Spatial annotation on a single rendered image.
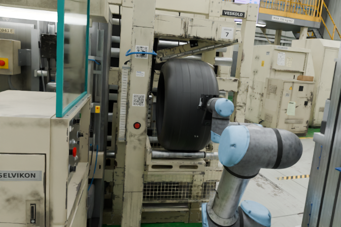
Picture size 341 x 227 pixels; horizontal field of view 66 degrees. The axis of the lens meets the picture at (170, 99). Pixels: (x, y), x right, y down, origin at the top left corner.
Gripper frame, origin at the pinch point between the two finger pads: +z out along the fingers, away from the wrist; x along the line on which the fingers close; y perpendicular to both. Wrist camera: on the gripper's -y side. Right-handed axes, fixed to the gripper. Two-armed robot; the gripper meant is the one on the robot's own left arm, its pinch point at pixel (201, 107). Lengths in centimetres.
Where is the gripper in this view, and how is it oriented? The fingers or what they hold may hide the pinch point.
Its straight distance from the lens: 144.8
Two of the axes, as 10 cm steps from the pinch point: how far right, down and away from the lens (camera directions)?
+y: 0.6, -10.0, -0.3
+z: -1.7, -0.4, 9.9
